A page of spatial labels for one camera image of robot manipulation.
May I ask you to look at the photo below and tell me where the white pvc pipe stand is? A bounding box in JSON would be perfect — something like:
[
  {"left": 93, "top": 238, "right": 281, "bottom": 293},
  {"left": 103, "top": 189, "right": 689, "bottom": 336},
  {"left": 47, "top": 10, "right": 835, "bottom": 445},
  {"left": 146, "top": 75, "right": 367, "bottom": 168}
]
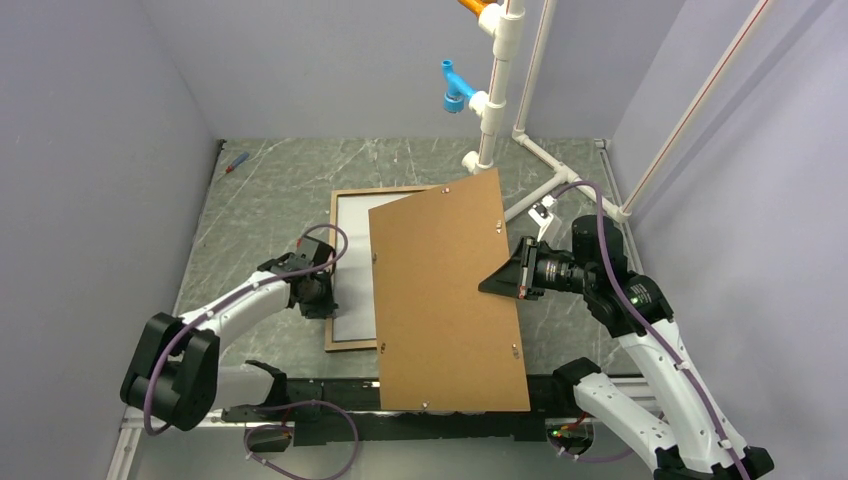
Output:
[{"left": 460, "top": 0, "right": 776, "bottom": 225}]

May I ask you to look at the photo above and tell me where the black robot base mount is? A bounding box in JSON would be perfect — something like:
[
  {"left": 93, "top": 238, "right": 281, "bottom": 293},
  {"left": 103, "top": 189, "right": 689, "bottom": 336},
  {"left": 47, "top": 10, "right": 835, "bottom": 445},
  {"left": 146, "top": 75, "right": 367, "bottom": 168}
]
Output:
[{"left": 205, "top": 358, "right": 600, "bottom": 455}]

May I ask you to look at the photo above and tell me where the blue pipe fitting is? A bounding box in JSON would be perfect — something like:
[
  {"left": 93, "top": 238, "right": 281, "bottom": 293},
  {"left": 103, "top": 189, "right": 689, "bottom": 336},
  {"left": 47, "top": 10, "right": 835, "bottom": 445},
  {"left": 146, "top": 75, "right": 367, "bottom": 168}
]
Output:
[{"left": 441, "top": 59, "right": 477, "bottom": 114}]

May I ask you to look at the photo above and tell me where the brown fibreboard backing board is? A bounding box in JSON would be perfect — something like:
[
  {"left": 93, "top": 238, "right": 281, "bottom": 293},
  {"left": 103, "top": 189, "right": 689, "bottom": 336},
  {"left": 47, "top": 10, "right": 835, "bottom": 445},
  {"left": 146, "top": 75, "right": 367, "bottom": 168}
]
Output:
[{"left": 369, "top": 170, "right": 530, "bottom": 413}]

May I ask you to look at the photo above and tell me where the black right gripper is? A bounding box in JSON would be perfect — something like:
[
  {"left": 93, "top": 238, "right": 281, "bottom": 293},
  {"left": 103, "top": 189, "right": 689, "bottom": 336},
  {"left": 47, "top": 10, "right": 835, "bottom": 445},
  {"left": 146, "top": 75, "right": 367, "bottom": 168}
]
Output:
[{"left": 479, "top": 235, "right": 595, "bottom": 299}]

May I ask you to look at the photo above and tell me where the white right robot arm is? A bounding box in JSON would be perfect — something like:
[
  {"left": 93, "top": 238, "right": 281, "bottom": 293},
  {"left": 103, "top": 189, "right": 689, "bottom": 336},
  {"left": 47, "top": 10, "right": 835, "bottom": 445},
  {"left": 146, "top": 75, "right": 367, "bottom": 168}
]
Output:
[{"left": 478, "top": 215, "right": 775, "bottom": 479}]

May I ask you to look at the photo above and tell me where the blue red screwdriver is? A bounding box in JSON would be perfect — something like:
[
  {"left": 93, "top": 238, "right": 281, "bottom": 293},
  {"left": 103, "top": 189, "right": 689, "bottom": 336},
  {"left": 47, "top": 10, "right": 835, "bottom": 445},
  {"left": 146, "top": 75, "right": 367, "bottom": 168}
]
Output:
[{"left": 224, "top": 152, "right": 250, "bottom": 175}]

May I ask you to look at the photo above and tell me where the aluminium table edge rail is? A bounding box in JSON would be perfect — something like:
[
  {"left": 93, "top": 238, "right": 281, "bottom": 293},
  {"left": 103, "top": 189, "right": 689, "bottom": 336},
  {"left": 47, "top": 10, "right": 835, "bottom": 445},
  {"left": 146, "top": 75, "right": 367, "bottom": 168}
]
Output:
[{"left": 593, "top": 138, "right": 645, "bottom": 274}]

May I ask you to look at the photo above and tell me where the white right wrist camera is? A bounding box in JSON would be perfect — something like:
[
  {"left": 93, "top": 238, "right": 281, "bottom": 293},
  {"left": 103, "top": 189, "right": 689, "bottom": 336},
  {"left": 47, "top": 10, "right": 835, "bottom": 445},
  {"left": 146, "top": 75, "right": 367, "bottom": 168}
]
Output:
[{"left": 527, "top": 195, "right": 562, "bottom": 245}]

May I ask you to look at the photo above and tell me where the orange pipe fitting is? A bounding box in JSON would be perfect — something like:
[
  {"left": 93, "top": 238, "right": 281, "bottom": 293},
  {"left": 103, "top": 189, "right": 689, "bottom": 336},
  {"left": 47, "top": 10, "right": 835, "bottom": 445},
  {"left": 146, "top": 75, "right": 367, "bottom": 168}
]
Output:
[{"left": 458, "top": 0, "right": 497, "bottom": 17}]

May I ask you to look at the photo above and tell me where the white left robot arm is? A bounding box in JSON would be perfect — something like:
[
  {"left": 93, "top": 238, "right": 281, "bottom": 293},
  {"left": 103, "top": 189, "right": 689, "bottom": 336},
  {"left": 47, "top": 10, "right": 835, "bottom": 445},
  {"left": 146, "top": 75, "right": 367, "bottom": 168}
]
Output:
[{"left": 119, "top": 235, "right": 346, "bottom": 435}]

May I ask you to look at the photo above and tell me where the light wooden picture frame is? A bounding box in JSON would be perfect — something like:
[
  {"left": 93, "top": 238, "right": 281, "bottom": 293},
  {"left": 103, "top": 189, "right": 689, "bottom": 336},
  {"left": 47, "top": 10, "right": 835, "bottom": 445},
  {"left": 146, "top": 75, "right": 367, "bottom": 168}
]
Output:
[{"left": 323, "top": 184, "right": 442, "bottom": 354}]

